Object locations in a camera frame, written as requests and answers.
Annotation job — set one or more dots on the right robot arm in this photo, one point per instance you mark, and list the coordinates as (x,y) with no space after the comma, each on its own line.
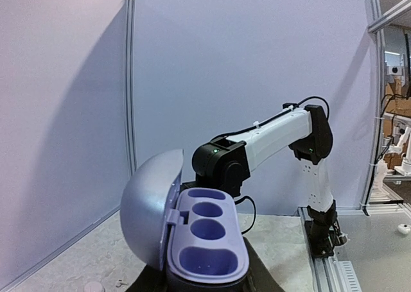
(228,159)

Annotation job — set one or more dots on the right aluminium corner post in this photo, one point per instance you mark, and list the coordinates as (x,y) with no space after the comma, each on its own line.
(129,105)

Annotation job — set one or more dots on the aluminium front rail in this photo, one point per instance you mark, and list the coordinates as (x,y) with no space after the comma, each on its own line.
(331,273)

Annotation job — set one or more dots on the blue earbud charging case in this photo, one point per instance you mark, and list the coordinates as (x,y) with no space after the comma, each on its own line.
(193,234)

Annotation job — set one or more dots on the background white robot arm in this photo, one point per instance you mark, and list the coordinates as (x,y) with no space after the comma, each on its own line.
(402,148)

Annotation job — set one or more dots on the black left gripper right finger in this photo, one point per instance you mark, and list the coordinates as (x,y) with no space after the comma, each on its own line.
(258,278)

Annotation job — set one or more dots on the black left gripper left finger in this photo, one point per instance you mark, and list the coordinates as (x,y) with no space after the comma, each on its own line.
(149,280)

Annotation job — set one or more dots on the white round case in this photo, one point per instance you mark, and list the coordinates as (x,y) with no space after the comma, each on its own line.
(93,286)

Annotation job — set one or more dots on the white object on side table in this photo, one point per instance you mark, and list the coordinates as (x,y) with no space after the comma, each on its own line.
(404,229)

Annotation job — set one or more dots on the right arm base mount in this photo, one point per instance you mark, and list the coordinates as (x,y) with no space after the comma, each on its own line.
(323,231)

